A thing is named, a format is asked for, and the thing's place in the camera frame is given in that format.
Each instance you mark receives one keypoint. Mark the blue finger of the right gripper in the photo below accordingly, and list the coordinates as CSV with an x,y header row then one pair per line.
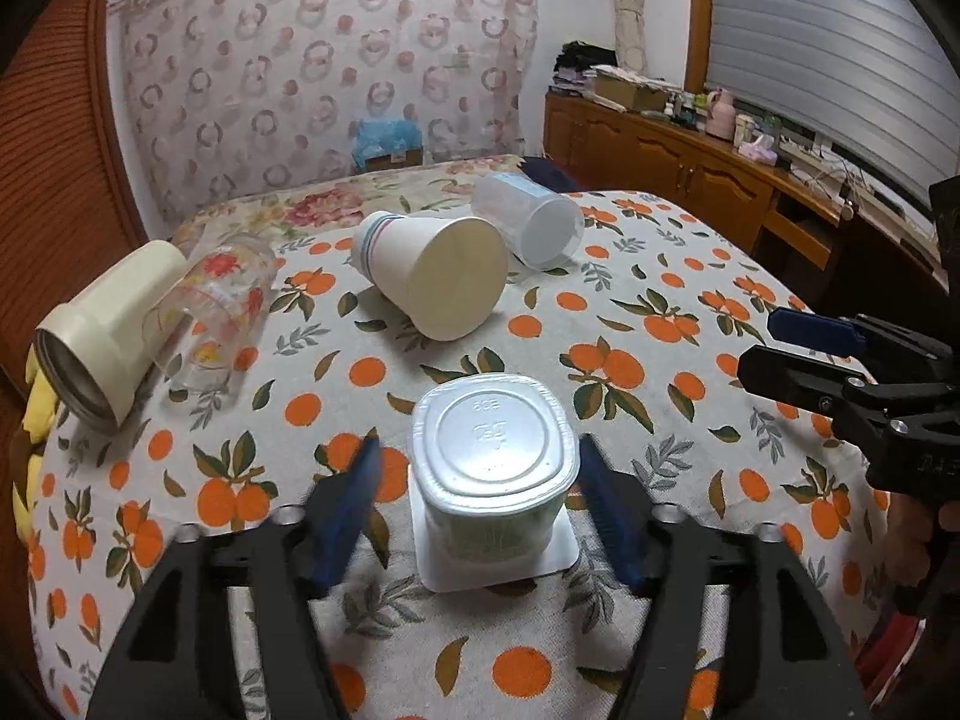
x,y
810,385
833,337

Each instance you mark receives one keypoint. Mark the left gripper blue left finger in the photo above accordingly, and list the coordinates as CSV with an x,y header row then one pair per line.
x,y
173,656

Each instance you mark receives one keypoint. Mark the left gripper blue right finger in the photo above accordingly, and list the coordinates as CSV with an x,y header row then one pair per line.
x,y
784,655

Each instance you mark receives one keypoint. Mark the green yogurt cup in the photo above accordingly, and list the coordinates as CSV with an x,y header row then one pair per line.
x,y
495,479

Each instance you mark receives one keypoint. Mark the translucent plastic cup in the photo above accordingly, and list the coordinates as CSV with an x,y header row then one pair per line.
x,y
542,228

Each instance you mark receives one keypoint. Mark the cream thermos cup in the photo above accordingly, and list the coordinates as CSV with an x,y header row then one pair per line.
x,y
94,350

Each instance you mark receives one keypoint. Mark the clear printed glass cup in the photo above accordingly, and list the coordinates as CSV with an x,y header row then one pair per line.
x,y
197,329

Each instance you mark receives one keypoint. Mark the white paper cup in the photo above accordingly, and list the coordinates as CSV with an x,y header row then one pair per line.
x,y
445,274

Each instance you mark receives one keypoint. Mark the right hand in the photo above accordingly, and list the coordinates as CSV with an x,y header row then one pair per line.
x,y
910,528

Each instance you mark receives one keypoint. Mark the wooden side cabinet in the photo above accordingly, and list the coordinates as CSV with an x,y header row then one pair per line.
x,y
802,224

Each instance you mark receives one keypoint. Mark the pink tissue pack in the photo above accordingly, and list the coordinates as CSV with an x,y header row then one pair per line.
x,y
761,151

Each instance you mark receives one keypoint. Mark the pink thermos jug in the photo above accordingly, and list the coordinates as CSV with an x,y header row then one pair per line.
x,y
721,115

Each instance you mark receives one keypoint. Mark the yellow plush toy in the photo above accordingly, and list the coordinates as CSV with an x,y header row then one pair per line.
x,y
26,444

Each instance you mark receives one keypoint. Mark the grey window blind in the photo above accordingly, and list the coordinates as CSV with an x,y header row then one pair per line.
x,y
868,74

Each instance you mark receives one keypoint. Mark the cardboard box on cabinet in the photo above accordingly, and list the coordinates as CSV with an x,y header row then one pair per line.
x,y
633,97

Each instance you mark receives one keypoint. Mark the orange print tablecloth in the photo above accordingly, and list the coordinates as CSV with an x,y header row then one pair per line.
x,y
638,337

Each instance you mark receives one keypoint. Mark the dark blue blanket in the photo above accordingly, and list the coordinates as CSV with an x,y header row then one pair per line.
x,y
549,175

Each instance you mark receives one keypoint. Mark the stack of dark clothes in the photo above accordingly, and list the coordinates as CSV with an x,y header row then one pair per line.
x,y
574,67

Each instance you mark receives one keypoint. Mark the floral bed quilt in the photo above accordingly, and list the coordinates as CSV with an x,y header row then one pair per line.
x,y
287,215

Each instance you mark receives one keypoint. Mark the wooden louvered wardrobe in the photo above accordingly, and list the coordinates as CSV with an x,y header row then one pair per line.
x,y
67,208

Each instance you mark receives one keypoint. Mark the small cardboard box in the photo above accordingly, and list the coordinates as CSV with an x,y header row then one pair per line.
x,y
396,160

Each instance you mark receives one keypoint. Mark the blue plastic bag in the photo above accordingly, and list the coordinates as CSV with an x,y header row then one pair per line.
x,y
373,138

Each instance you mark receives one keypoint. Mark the pink circle lace curtain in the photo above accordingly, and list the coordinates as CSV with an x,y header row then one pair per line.
x,y
233,97

